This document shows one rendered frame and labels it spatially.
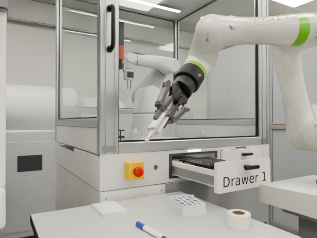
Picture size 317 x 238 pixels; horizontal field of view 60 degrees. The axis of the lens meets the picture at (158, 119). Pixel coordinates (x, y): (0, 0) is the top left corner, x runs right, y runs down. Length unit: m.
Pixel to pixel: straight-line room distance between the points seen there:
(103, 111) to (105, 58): 0.21
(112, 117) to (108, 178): 0.24
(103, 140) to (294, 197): 0.73
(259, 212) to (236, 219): 0.86
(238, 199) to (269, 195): 0.45
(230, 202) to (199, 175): 0.47
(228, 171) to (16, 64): 3.68
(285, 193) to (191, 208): 0.35
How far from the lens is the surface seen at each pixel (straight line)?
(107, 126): 1.12
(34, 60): 4.36
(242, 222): 0.89
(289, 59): 1.29
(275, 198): 1.15
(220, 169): 1.02
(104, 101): 1.12
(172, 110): 0.85
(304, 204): 1.09
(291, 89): 1.29
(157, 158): 1.23
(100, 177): 1.13
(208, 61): 0.99
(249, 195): 1.65
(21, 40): 4.41
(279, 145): 3.07
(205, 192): 1.42
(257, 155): 1.63
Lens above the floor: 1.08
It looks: 1 degrees up
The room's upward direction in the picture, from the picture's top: straight up
